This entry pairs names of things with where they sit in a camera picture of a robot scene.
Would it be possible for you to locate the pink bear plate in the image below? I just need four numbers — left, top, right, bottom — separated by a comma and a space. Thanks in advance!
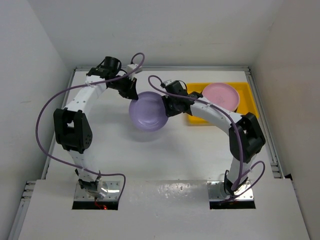
202, 83, 240, 112

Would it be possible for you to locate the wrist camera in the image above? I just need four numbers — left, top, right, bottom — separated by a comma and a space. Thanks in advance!
160, 79, 173, 89
126, 63, 143, 74

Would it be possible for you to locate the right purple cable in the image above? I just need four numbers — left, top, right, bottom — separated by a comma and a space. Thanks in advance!
147, 75, 266, 202

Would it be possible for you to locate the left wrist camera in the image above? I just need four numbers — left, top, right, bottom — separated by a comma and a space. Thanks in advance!
126, 63, 143, 74

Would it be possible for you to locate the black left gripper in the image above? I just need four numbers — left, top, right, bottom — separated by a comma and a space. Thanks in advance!
108, 73, 138, 100

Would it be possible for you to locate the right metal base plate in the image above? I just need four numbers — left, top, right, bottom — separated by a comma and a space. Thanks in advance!
207, 181, 254, 202

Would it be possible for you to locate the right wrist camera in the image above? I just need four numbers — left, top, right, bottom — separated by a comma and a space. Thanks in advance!
160, 79, 173, 89

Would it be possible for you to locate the purple cable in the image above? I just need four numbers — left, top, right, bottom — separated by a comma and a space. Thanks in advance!
147, 75, 266, 202
35, 52, 146, 201

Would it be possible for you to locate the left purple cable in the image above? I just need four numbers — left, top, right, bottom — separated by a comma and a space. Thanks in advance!
35, 52, 146, 201

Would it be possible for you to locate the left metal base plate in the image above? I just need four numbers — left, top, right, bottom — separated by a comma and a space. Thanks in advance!
73, 181, 120, 202

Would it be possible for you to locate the yellow plastic bin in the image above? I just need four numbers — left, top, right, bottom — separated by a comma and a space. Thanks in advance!
187, 82, 259, 118

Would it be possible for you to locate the metal base plate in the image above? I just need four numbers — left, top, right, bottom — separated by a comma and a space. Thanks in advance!
207, 181, 254, 202
73, 181, 120, 202

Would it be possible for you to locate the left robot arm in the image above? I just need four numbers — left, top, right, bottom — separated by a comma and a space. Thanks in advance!
53, 56, 141, 199

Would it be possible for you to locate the large purple bear plate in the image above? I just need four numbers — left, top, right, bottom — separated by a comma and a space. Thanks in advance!
128, 91, 169, 132

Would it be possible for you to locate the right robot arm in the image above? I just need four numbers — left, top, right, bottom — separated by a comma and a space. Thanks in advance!
160, 80, 266, 196

